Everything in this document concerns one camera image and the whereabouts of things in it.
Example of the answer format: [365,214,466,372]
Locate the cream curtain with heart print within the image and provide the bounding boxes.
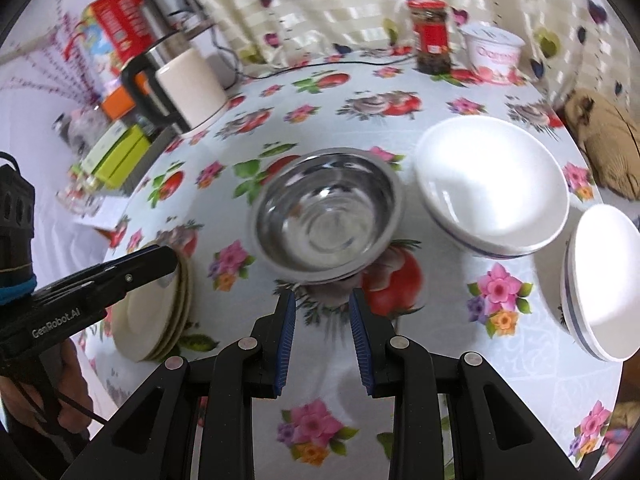
[170,0,640,126]

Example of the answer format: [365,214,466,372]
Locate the cream and steel electric kettle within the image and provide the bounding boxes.
[120,35,230,133]

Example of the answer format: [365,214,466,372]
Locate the row of small bottles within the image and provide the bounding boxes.
[55,160,108,216]

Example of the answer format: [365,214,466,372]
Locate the flat white and green box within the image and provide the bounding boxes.
[80,122,131,173]

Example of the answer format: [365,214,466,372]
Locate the glass jar with red label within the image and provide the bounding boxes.
[406,0,453,75]

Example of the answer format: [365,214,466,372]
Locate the colourful cartoon package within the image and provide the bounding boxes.
[75,5,123,91]

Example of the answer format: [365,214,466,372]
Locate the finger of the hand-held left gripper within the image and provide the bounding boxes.
[65,243,164,276]
[34,248,180,312]

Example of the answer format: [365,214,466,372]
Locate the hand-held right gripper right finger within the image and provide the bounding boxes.
[348,290,583,480]

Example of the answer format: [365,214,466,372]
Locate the white paper sheet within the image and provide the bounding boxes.
[75,192,133,231]

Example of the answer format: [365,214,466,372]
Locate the stainless steel bowl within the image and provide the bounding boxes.
[251,148,405,285]

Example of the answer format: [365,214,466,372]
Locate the white yogurt cup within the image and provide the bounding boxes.
[460,22,527,81]

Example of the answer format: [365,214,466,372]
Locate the person's left hand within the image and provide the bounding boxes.
[0,346,94,438]

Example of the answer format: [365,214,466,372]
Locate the black power cable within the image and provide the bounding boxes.
[210,25,418,81]

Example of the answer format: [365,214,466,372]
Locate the red package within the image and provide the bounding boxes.
[90,0,153,63]

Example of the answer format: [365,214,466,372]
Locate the floral patterned cloth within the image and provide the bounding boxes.
[602,400,638,466]

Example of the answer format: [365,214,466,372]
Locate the white kettle base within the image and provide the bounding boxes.
[177,92,246,141]

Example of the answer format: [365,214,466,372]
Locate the orange box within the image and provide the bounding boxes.
[100,72,151,121]

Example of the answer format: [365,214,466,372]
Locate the purple flower branches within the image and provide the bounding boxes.
[0,0,101,111]

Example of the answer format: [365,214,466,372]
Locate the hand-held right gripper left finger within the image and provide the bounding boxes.
[60,290,297,480]

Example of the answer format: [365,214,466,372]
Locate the striped grey tray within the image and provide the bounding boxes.
[120,125,176,196]

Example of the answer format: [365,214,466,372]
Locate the brown cushion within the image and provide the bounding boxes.
[565,87,640,191]

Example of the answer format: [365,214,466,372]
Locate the white bowl with blue stripe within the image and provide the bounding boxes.
[414,116,571,261]
[560,204,640,363]

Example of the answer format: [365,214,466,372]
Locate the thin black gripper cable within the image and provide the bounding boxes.
[54,391,108,425]

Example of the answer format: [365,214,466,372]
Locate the clear plastic bag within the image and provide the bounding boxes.
[65,105,108,153]

